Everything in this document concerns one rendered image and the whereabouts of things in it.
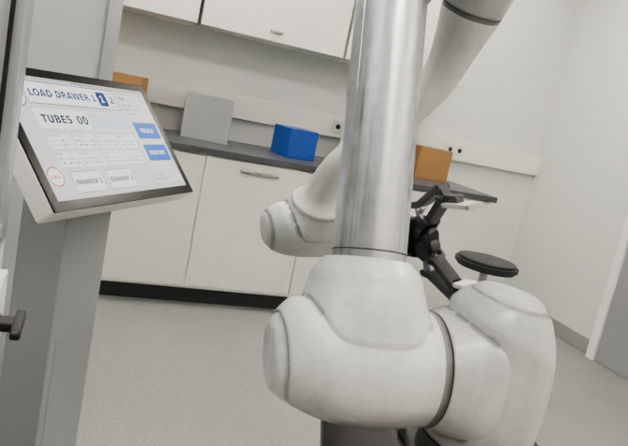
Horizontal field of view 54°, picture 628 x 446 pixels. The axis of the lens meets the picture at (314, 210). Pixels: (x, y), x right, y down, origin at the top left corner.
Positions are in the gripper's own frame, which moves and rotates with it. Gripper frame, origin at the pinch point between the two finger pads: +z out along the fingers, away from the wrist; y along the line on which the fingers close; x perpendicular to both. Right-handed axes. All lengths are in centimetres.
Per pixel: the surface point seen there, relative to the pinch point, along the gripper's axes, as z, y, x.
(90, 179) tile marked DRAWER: -54, 20, -50
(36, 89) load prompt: -58, 39, -56
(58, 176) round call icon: -48, 22, -56
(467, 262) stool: -180, -63, 133
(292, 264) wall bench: -254, -57, 65
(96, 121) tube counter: -67, 32, -45
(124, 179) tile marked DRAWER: -63, 18, -42
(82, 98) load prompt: -67, 37, -47
